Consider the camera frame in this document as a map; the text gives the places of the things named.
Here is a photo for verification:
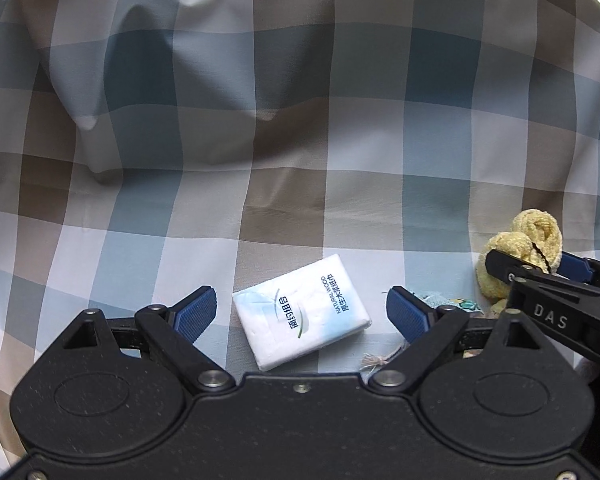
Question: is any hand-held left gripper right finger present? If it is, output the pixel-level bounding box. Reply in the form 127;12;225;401
369;286;556;393

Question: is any yellow terry cloth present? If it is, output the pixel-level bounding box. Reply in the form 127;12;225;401
475;208;564;318

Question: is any checkered tablecloth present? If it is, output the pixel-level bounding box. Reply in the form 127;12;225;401
0;0;600;461

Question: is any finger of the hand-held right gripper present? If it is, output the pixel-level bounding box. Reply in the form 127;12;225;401
485;250;600;361
555;252;600;288

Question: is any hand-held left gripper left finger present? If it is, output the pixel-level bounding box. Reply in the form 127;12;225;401
55;286;236;393

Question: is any white tissue pack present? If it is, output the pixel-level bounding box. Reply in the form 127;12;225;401
231;253;372;373

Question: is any pale blue woven cloth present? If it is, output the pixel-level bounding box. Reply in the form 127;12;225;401
414;292;482;315

